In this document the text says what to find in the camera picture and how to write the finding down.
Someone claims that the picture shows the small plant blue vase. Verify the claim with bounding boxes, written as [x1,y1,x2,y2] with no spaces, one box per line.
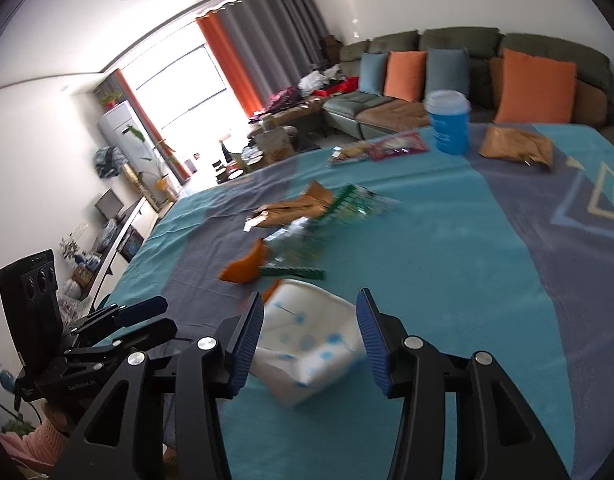
[59,232,88,265]

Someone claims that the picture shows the clear cracker packet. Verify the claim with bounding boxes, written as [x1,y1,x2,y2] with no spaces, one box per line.
[328,142,375,167]

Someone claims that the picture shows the red snack packet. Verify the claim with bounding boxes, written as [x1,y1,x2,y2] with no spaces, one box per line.
[369,132,430,161]

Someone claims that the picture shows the person's left forearm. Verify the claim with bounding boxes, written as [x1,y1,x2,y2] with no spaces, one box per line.
[0,417,70,480]

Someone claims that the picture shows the blue cup white lid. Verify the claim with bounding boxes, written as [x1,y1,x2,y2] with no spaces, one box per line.
[423,89,472,155]

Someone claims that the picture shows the green trailing plant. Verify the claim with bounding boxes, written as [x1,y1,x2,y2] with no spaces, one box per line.
[0,410,38,438]

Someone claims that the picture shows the amber snack packet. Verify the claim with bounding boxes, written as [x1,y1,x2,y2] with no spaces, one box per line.
[478,126,555,167]

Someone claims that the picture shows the maroon clothes pile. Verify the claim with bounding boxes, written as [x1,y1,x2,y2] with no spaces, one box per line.
[267,87,302,111]

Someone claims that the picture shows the blue cushion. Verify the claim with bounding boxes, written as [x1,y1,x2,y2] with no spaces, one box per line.
[359,52,390,97]
[424,47,470,98]

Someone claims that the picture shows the plant in teal vase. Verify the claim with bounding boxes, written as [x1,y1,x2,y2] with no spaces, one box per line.
[0,347,20,393]

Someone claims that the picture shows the green sofa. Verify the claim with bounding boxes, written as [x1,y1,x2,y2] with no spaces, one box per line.
[321,26,614,141]

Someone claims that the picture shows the crushed paper cup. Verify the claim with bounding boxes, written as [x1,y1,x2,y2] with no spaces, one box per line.
[249,278,368,407]

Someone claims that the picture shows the brown back cushion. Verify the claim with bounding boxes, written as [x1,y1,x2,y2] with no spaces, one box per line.
[572,80,610,126]

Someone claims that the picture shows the red cloth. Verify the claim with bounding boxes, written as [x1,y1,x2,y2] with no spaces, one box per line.
[319,76,360,96]

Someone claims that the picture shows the gold floor vase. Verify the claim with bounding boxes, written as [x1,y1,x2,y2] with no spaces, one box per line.
[122,162,160,211]

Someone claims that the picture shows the glass coffee table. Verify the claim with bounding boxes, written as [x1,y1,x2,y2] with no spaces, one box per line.
[212,125,322,186]

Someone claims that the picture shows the person's left hand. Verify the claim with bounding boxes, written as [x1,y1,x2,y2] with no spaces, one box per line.
[46,402,82,436]

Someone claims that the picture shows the kraft paper bag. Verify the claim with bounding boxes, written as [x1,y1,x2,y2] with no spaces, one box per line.
[259,127,298,163]

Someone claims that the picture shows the window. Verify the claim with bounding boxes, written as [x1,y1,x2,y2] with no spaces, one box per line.
[119,45,248,171]

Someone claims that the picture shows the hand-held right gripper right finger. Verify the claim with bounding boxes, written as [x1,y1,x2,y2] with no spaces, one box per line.
[356,287,572,480]

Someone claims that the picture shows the white black tv cabinet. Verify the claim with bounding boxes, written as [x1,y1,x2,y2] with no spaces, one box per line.
[57,195,160,311]

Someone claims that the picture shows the tall leafy potted plant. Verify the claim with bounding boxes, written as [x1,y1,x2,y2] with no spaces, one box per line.
[129,127,180,192]

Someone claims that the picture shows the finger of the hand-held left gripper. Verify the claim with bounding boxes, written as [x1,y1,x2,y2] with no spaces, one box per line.
[64,321,179,363]
[62,296,169,337]

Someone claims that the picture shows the clear plastic bag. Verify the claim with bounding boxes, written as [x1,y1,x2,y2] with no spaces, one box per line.
[99,219,120,248]

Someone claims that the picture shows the white standing air conditioner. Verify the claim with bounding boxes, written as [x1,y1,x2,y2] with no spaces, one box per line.
[98,101,180,196]

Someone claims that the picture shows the cardboard boxes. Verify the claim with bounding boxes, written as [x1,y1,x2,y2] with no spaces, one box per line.
[321,34,344,63]

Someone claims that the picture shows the brown seat cushion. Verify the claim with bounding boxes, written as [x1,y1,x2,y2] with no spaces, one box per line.
[356,99,432,128]

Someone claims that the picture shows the golden brown snack packet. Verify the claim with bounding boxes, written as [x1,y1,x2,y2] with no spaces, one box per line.
[244,180,338,233]

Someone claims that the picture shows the black monitor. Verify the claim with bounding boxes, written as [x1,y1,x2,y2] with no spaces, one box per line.
[95,189,125,221]

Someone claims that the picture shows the orange cushion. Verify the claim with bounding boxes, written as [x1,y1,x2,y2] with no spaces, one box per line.
[383,50,428,103]
[494,47,578,125]

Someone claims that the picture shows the covered standing fan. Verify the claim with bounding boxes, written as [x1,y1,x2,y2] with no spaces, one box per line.
[93,146,130,178]

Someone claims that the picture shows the clear green printed packet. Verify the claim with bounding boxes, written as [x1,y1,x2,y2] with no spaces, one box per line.
[259,215,332,281]

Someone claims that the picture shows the white clothes pile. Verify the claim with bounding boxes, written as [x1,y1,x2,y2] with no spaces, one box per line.
[299,70,338,93]

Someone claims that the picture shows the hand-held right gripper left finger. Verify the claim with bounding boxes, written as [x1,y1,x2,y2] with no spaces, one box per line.
[52,291,266,480]

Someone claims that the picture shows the teal printed tablecloth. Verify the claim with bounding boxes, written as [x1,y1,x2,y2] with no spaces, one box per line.
[94,122,614,480]

